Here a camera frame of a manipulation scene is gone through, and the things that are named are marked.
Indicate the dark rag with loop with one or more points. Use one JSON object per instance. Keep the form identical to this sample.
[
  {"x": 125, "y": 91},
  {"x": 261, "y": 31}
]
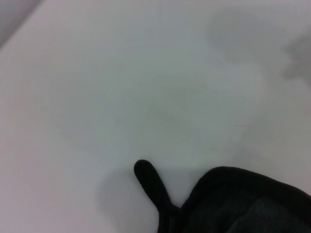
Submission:
[{"x": 218, "y": 199}]

